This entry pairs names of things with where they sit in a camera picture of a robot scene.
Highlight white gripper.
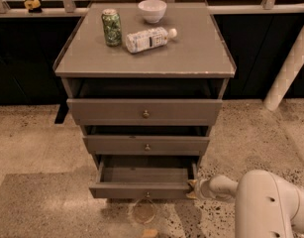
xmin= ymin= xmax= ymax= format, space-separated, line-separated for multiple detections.
xmin=186 ymin=179 xmax=213 ymax=200

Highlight grey bottom drawer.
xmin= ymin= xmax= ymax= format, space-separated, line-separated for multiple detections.
xmin=89 ymin=155 xmax=199 ymax=199

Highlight grey drawer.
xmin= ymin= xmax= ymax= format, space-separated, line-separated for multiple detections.
xmin=83 ymin=135 xmax=210 ymax=156
xmin=89 ymin=155 xmax=199 ymax=199
xmin=67 ymin=98 xmax=222 ymax=126

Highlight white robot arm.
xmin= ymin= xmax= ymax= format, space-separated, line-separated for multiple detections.
xmin=186 ymin=170 xmax=304 ymax=238

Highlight grey middle drawer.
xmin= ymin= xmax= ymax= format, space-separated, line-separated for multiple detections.
xmin=83 ymin=135 xmax=210 ymax=156

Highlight grey top drawer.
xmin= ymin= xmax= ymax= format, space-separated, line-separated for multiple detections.
xmin=67 ymin=98 xmax=222 ymax=126

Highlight grey drawer cabinet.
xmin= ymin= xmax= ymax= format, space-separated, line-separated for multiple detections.
xmin=52 ymin=1 xmax=238 ymax=171

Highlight round metal floor plate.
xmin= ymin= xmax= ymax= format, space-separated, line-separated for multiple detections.
xmin=128 ymin=198 xmax=156 ymax=224

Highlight white diagonal pillar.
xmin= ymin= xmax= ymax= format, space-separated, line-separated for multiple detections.
xmin=263 ymin=25 xmax=304 ymax=111

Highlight clear plastic water bottle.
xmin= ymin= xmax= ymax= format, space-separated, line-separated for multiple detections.
xmin=126 ymin=27 xmax=177 ymax=54

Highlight white ceramic bowl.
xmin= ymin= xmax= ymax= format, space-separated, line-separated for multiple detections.
xmin=138 ymin=0 xmax=167 ymax=24

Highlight green soda can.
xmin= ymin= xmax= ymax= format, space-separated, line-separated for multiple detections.
xmin=101 ymin=8 xmax=122 ymax=47

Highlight yellow black object on ledge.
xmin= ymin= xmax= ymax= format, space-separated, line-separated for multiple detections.
xmin=24 ymin=0 xmax=42 ymax=13

